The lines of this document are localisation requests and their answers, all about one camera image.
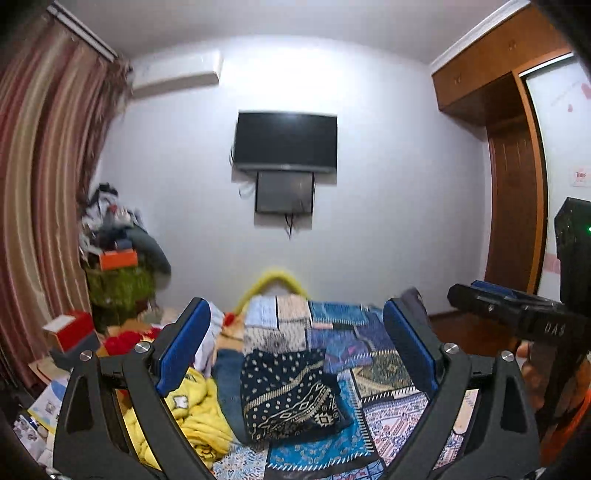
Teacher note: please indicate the dark grey box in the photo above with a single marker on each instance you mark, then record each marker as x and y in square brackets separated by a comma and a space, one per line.
[76, 355]

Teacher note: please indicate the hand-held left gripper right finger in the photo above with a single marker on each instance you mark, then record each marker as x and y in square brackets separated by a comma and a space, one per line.
[411, 346]

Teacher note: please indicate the red wall sticker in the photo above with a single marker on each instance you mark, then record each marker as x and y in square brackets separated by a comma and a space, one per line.
[580, 178]

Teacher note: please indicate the yellow fuzzy arc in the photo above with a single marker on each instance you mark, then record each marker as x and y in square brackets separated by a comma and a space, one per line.
[272, 279]

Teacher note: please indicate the striped brown curtain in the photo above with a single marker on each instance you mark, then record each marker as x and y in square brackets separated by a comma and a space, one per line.
[41, 184]

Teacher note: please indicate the yellow fleece blanket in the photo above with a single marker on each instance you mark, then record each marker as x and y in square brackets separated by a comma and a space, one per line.
[203, 415]

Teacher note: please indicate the white cloth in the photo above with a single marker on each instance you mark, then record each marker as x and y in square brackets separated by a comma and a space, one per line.
[207, 337]

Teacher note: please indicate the person's right hand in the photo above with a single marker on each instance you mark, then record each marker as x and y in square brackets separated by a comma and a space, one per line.
[531, 383]

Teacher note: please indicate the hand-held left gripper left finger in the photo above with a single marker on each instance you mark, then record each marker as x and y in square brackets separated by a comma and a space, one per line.
[182, 346]

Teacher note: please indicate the small black monitor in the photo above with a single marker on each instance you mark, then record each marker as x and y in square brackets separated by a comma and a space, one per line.
[285, 191]

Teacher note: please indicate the wooden overhead cabinet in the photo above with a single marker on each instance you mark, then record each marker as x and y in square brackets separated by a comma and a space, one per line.
[498, 60]

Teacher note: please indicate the red box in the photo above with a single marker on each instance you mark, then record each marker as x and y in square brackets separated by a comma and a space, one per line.
[69, 330]

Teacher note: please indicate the orange box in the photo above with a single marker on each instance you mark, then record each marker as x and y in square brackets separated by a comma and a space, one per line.
[117, 259]

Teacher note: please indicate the pile of mixed clothes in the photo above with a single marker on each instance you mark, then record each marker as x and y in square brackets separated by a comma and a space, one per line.
[115, 226]

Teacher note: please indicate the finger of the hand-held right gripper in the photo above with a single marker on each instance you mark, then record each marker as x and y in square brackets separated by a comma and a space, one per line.
[501, 287]
[508, 314]

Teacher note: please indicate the red plush toy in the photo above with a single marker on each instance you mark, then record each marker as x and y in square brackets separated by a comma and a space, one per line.
[122, 341]

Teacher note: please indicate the blue denim jeans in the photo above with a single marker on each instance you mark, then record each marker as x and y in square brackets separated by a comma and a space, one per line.
[228, 392]

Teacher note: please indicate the white air conditioner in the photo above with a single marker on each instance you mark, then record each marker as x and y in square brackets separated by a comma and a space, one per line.
[178, 74]

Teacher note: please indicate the patchwork bedspread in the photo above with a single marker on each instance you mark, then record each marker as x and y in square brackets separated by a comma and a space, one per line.
[369, 369]

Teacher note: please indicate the black wall television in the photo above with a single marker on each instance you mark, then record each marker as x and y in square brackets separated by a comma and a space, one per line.
[285, 141]

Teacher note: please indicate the green patterned cloth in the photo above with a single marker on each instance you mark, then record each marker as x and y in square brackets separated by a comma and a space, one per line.
[120, 290]

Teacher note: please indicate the navy patterned hooded jacket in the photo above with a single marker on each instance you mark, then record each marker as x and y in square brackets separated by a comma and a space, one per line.
[291, 397]

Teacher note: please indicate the peach cloth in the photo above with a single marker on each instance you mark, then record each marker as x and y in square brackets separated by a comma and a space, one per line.
[231, 334]

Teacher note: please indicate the pile of paper boxes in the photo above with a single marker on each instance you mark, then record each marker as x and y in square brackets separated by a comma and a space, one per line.
[41, 415]

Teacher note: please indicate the white curtain rail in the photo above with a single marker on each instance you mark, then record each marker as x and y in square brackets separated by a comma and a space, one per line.
[83, 27]

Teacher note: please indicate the dark grey bag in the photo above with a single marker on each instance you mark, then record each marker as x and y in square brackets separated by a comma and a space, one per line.
[418, 304]

